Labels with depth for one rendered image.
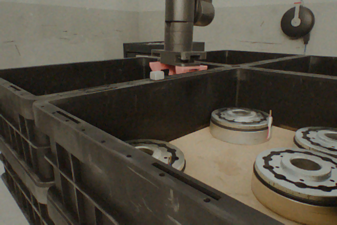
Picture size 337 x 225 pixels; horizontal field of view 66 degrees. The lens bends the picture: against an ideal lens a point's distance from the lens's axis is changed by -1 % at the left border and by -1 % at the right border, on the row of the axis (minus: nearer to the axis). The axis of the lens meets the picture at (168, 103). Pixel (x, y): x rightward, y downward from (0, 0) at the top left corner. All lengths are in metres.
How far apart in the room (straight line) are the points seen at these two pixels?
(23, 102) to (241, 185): 0.26
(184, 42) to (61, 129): 0.34
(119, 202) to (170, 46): 0.37
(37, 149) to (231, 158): 0.25
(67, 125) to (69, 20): 3.80
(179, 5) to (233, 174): 0.32
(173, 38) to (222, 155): 0.24
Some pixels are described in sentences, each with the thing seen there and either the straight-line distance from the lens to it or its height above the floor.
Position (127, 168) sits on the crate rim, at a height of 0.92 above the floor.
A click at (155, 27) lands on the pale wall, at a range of 4.68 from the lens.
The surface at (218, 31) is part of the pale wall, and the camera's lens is 4.04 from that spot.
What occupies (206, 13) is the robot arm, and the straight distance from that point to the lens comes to 0.58.
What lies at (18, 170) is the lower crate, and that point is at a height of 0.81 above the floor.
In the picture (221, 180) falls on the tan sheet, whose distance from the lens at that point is 0.33.
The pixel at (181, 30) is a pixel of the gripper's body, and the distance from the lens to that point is 0.51.
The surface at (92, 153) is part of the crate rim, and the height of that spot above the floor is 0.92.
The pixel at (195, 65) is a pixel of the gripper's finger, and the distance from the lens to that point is 0.50.
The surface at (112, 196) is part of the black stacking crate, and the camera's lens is 0.21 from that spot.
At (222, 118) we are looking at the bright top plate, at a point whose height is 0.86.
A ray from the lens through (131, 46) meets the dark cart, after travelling 2.22.
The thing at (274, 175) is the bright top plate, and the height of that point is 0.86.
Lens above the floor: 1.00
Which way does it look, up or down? 16 degrees down
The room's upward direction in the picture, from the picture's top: straight up
